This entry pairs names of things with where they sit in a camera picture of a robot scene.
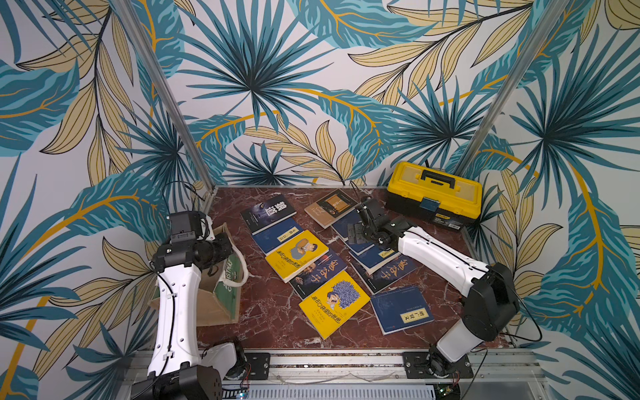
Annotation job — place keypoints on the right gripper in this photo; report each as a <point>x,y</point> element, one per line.
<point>370,220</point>

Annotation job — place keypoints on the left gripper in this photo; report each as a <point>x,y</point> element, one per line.
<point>226,249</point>

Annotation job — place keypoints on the dark guiguzi book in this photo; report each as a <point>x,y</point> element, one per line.
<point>387,275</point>
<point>317,274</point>

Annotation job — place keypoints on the green burlap Christmas bag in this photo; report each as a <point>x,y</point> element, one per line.
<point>220,290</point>

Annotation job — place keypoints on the yellow book with couple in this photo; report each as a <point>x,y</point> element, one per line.
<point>292,257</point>

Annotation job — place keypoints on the yellow book purple hair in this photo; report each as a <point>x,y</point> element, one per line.
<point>334,303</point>

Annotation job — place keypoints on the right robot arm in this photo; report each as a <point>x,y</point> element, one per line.
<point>490,299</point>

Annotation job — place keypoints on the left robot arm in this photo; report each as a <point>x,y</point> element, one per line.
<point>176,370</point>

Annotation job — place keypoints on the blue book near bag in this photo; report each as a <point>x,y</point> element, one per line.
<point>272,238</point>

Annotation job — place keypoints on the blue book middle stack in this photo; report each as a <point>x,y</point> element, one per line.
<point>358,248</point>

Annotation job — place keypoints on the blue book stack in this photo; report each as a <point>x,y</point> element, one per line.
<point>358,248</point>
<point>341,227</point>
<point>374,258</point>

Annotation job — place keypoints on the blue book top stack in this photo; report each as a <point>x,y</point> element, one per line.
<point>341,227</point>

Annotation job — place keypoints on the blue book lower stack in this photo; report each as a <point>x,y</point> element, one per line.
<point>374,258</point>

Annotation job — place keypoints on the brown cover book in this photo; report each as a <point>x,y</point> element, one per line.
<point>330,208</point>

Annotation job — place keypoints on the dark wolf cover book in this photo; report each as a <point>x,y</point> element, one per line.
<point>266,214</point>

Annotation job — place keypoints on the blue book front right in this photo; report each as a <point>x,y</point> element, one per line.
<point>401,309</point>

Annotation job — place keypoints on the yellow black toolbox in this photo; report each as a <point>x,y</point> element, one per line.
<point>434,196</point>

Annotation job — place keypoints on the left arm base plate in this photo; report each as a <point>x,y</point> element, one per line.
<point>251,367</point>

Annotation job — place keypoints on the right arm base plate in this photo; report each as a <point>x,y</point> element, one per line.
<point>427,364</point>

